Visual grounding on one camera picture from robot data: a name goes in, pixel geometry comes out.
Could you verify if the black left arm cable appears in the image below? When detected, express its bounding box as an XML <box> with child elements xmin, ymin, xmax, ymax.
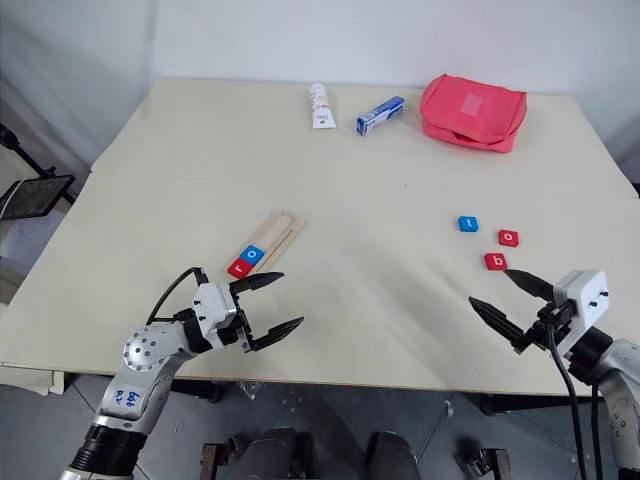
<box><xmin>144</xmin><ymin>267</ymin><xmax>209</xmax><ymax>326</ymax></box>

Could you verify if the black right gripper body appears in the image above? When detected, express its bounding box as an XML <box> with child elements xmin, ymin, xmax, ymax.
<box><xmin>514</xmin><ymin>299</ymin><xmax>576</xmax><ymax>356</ymax></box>

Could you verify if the red fabric pouch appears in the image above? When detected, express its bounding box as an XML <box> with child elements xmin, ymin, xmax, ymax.
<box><xmin>418</xmin><ymin>73</ymin><xmax>529</xmax><ymax>154</ymax></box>

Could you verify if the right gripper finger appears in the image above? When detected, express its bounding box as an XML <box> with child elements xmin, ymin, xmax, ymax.
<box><xmin>468</xmin><ymin>296</ymin><xmax>532</xmax><ymax>354</ymax></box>
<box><xmin>503</xmin><ymin>269</ymin><xmax>557</xmax><ymax>303</ymax></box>

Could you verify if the dark rounded shape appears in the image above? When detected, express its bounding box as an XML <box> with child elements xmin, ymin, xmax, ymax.
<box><xmin>367</xmin><ymin>431</ymin><xmax>420</xmax><ymax>480</ymax></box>
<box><xmin>248</xmin><ymin>426</ymin><xmax>317</xmax><ymax>480</ymax></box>

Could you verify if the black tripod stand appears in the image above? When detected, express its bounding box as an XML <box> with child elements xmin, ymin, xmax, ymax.
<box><xmin>0</xmin><ymin>123</ymin><xmax>57</xmax><ymax>177</ymax></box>

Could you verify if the blue and white carton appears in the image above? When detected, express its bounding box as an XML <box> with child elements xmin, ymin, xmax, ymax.
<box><xmin>355</xmin><ymin>95</ymin><xmax>405</xmax><ymax>137</ymax></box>

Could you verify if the white printed tube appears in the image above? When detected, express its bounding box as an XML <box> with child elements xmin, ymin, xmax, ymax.
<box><xmin>308</xmin><ymin>83</ymin><xmax>335</xmax><ymax>130</ymax></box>

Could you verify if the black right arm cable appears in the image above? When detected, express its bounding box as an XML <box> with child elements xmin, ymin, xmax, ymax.
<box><xmin>544</xmin><ymin>319</ymin><xmax>604</xmax><ymax>480</ymax></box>

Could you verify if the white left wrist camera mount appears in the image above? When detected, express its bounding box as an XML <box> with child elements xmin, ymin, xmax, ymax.
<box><xmin>192</xmin><ymin>282</ymin><xmax>240</xmax><ymax>346</ymax></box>

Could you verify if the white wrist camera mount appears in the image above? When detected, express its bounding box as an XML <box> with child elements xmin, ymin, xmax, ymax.
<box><xmin>192</xmin><ymin>282</ymin><xmax>240</xmax><ymax>346</ymax></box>
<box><xmin>552</xmin><ymin>269</ymin><xmax>610</xmax><ymax>361</ymax></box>

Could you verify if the wooden tile rack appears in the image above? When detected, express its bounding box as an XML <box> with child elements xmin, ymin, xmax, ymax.
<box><xmin>227</xmin><ymin>209</ymin><xmax>307</xmax><ymax>279</ymax></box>

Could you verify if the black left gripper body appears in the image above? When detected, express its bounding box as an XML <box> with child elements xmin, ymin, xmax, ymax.
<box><xmin>214</xmin><ymin>284</ymin><xmax>256</xmax><ymax>354</ymax></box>

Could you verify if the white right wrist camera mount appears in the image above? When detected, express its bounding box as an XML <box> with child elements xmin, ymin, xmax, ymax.
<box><xmin>552</xmin><ymin>269</ymin><xmax>610</xmax><ymax>361</ymax></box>

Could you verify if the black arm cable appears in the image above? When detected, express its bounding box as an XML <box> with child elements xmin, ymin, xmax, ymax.
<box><xmin>144</xmin><ymin>267</ymin><xmax>209</xmax><ymax>326</ymax></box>
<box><xmin>544</xmin><ymin>319</ymin><xmax>604</xmax><ymax>480</ymax></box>

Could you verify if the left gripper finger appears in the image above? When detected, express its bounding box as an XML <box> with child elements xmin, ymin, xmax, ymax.
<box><xmin>229</xmin><ymin>271</ymin><xmax>286</xmax><ymax>297</ymax></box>
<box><xmin>248</xmin><ymin>315</ymin><xmax>306</xmax><ymax>352</ymax></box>

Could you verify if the black tablet screen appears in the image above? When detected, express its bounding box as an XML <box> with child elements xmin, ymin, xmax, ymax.
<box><xmin>0</xmin><ymin>173</ymin><xmax>76</xmax><ymax>222</ymax></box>

